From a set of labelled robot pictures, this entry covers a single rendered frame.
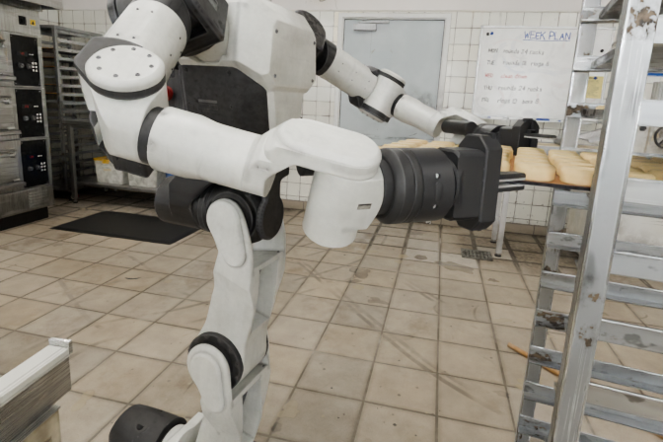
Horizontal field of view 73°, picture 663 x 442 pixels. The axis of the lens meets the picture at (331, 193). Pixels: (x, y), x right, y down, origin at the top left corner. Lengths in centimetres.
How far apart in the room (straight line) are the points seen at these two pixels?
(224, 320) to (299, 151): 68
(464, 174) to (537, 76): 419
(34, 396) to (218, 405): 52
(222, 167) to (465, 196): 28
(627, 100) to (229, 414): 95
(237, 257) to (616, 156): 68
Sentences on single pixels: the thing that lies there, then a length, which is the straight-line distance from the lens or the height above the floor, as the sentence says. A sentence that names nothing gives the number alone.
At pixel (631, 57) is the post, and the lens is 59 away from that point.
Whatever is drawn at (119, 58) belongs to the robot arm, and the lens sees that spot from 55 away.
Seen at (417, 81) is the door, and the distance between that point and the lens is 469.
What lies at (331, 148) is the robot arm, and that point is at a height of 118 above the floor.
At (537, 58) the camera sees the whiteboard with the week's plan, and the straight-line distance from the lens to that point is 472.
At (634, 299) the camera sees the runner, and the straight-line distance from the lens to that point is 112.
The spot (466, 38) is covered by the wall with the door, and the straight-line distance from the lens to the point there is 469.
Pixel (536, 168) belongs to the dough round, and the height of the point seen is 115.
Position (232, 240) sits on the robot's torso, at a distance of 94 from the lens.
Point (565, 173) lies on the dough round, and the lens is 66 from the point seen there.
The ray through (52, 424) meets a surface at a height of 82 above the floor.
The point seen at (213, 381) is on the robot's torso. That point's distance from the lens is 109.
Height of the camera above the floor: 123
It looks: 12 degrees down
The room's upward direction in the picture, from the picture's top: 3 degrees clockwise
